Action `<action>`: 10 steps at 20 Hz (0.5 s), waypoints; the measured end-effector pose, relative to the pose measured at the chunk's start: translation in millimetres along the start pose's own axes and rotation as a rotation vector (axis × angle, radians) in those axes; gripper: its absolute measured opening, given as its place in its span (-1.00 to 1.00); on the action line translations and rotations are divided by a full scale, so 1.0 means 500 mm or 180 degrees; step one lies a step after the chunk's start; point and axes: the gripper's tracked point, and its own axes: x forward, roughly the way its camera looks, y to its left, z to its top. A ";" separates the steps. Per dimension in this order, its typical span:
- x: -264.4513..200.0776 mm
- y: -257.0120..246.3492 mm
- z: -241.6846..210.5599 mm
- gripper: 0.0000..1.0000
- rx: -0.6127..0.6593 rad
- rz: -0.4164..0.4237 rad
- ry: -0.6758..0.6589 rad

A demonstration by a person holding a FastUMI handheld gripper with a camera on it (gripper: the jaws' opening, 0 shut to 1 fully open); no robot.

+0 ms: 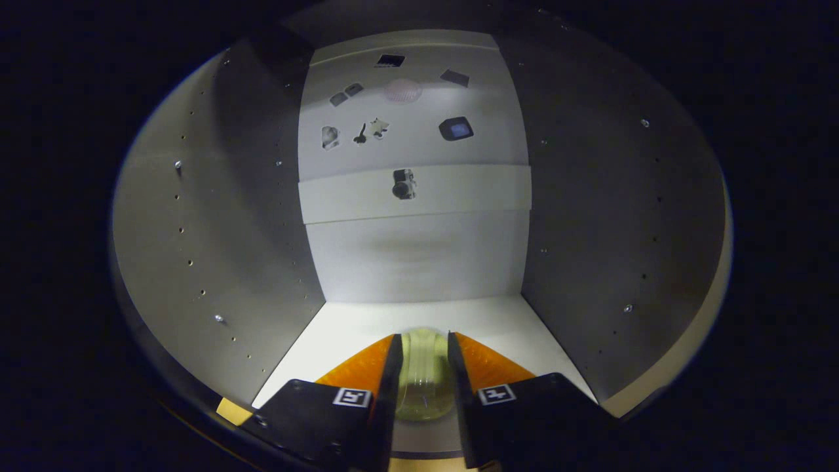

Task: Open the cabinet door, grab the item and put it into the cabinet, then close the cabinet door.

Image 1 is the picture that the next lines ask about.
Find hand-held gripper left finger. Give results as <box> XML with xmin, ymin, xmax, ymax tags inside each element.
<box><xmin>251</xmin><ymin>333</ymin><xmax>404</xmax><ymax>472</ymax></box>

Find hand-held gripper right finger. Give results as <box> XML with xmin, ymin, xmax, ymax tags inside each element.
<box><xmin>447</xmin><ymin>331</ymin><xmax>617</xmax><ymax>471</ymax></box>

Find translucent plastic cup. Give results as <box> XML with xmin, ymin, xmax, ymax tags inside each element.
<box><xmin>393</xmin><ymin>328</ymin><xmax>458</xmax><ymax>422</ymax></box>

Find dark grey framed cabinet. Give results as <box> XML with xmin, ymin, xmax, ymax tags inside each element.
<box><xmin>110</xmin><ymin>26</ymin><xmax>733</xmax><ymax>460</ymax></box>

